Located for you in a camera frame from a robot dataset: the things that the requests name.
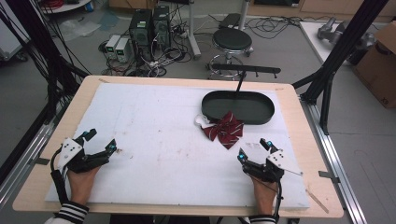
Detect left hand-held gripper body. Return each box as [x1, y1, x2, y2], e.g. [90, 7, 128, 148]
[56, 137, 110, 175]

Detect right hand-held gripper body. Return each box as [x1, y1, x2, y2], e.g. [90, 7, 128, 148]
[242, 148, 304, 184]

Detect dark red striped bow tie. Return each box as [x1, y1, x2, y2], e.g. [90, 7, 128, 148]
[194, 110, 245, 150]

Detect black rack with oval tray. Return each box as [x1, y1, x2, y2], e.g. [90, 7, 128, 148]
[201, 63, 282, 126]

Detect person's left hand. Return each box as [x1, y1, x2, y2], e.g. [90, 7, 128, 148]
[66, 167, 101, 207]

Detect person's right hand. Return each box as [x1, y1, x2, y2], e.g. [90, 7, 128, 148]
[249, 175, 279, 217]

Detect white foam mat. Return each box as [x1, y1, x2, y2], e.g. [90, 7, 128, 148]
[44, 81, 311, 210]

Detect thin wooden stick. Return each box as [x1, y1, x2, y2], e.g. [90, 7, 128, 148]
[304, 188, 331, 215]

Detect white power supply unit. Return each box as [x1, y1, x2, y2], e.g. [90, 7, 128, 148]
[114, 36, 132, 63]
[105, 34, 121, 60]

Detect black round stool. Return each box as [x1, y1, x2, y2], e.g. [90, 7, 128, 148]
[205, 27, 255, 80]

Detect white board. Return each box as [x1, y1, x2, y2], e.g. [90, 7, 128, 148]
[299, 21, 386, 66]

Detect black computer tower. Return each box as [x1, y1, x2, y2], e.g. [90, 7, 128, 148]
[151, 4, 173, 51]
[128, 8, 154, 61]

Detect grey equipment case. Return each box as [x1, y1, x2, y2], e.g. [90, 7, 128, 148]
[0, 7, 31, 63]

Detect flat black box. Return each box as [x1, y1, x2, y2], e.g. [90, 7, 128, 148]
[218, 12, 243, 30]

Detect round white table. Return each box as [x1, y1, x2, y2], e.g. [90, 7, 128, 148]
[39, 0, 95, 15]

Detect grey desk leg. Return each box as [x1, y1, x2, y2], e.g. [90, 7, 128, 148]
[238, 0, 252, 32]
[186, 0, 203, 61]

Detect brown cardboard box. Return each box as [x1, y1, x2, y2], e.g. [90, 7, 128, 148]
[352, 21, 396, 109]

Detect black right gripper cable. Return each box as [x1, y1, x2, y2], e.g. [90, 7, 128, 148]
[272, 180, 284, 222]

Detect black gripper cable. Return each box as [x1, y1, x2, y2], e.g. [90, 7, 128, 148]
[49, 145, 71, 206]
[272, 180, 284, 222]

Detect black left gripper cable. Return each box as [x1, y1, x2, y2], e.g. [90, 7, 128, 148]
[49, 145, 71, 206]

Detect aluminium rail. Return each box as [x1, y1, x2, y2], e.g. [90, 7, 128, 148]
[299, 94, 369, 224]
[0, 102, 71, 208]

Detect tangle of floor cables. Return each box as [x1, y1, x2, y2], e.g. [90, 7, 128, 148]
[97, 39, 192, 78]

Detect black metal frame post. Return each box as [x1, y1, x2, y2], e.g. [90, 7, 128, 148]
[291, 0, 390, 136]
[0, 0, 90, 125]

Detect black floor cables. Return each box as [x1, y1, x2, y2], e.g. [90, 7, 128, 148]
[245, 14, 335, 40]

